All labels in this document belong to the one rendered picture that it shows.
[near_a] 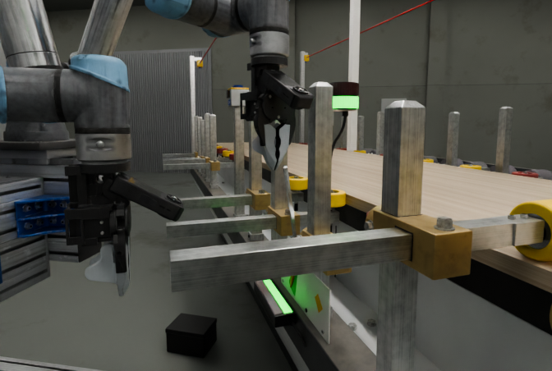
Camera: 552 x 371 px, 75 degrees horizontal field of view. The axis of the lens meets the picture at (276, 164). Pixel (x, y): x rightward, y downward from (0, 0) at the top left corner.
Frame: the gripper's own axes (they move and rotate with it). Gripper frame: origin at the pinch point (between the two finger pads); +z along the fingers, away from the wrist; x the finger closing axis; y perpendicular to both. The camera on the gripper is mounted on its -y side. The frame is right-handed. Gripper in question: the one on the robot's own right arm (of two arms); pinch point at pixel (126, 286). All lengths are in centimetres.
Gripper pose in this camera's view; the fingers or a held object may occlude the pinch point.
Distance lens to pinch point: 64.7
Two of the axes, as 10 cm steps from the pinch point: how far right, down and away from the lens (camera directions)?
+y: -9.5, 0.3, -3.0
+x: 3.0, 1.1, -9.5
